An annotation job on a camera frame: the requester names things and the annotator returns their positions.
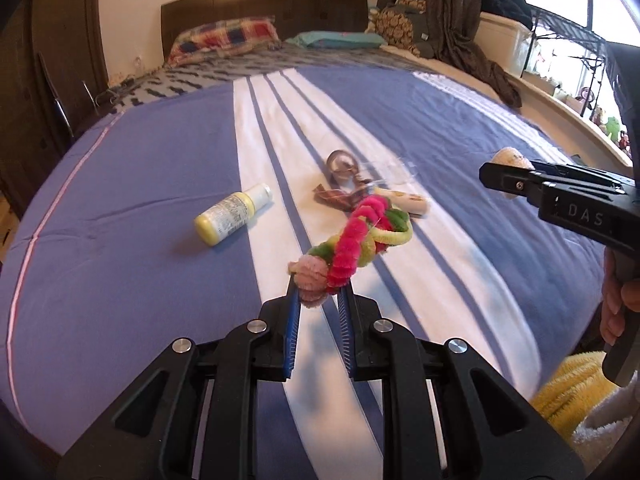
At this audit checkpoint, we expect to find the brown patterned backpack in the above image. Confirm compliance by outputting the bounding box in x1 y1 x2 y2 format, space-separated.
367 0 436 58

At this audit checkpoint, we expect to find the yellow plastic bottle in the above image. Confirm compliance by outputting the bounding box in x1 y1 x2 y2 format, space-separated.
194 183 273 247

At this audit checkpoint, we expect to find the black metal rack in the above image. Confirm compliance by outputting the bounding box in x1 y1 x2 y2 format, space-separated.
527 2 616 121

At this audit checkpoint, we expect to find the plaid pillow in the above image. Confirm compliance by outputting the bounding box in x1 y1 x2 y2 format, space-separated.
167 16 281 67

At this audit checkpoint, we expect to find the ring with plaid ribbon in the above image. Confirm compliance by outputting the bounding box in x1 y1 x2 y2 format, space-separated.
313 149 375 211

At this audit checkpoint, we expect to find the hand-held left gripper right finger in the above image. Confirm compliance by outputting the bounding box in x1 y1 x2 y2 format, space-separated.
336 286 587 480

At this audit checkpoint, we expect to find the teal pillow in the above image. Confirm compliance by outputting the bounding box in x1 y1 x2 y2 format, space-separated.
285 30 388 51

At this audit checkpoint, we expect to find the brown curtain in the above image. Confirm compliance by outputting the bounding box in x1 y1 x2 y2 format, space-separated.
377 0 523 108

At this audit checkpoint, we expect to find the white fluffy cloth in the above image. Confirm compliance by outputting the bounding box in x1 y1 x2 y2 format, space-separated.
572 390 640 471

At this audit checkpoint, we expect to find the white storage box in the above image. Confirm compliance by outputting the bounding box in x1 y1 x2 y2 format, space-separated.
477 12 536 78

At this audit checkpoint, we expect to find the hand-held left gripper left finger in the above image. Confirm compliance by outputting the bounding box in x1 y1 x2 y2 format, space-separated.
55 285 303 480

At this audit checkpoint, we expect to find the yellow fluffy cloth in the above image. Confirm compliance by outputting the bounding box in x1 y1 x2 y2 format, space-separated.
530 351 623 441

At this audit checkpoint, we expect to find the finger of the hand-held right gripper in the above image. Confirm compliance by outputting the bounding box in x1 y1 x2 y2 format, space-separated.
478 161 546 207
531 159 633 187

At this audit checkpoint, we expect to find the person's right hand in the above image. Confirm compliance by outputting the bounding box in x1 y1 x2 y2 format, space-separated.
599 247 628 347

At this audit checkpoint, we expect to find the black jacket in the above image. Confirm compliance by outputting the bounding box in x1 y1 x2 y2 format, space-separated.
482 0 533 26

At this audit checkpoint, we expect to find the metal frame chair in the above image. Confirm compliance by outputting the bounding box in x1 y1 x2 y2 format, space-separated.
37 52 101 141

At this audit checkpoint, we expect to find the grey zebra-patterned sheet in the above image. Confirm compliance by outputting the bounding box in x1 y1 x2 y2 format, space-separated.
107 42 416 111

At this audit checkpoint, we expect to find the dark wooden wardrobe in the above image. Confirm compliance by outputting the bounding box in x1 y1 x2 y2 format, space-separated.
0 0 108 211

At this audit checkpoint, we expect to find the cream bed sheet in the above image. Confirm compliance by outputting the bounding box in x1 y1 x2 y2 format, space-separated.
385 45 551 131

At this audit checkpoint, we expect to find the clear plastic wrapper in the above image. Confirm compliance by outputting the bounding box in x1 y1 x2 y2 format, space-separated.
357 157 418 191

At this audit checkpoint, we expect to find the dark wooden headboard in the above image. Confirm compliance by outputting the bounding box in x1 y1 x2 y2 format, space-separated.
160 0 370 66

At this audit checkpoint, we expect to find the pink pipe-cleaner flower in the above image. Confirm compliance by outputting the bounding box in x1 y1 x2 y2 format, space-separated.
287 195 415 307

